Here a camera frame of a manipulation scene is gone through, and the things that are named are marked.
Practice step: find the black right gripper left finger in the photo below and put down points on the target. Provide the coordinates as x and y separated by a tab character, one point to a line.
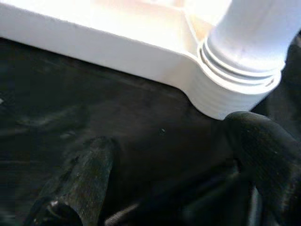
87	176

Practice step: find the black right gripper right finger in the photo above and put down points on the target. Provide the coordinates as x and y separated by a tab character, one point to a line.
270	160

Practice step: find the white plastic table leg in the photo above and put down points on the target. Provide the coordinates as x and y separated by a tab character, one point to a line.
247	35

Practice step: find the white plastic table top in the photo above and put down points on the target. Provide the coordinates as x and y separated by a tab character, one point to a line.
117	42

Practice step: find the black plastic sheet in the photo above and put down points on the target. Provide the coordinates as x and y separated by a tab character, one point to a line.
94	106

